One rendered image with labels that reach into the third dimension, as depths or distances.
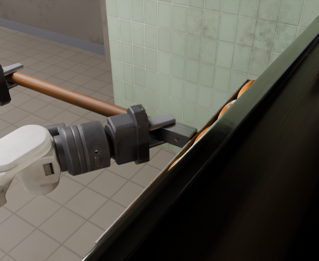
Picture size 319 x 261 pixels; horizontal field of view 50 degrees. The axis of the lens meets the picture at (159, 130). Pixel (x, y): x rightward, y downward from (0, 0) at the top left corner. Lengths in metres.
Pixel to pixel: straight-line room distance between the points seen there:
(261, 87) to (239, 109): 0.05
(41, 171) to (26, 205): 1.68
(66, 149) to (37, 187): 0.09
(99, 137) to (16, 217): 1.68
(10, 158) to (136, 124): 0.21
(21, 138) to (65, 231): 1.52
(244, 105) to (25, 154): 0.37
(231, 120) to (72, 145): 0.36
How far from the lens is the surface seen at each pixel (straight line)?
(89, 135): 0.59
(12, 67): 0.94
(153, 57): 2.23
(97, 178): 2.33
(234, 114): 0.28
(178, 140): 0.63
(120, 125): 0.60
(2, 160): 0.56
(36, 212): 2.22
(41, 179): 0.62
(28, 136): 0.58
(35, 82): 0.86
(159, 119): 0.64
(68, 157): 0.59
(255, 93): 0.31
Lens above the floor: 1.57
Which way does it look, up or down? 35 degrees down
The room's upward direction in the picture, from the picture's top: straight up
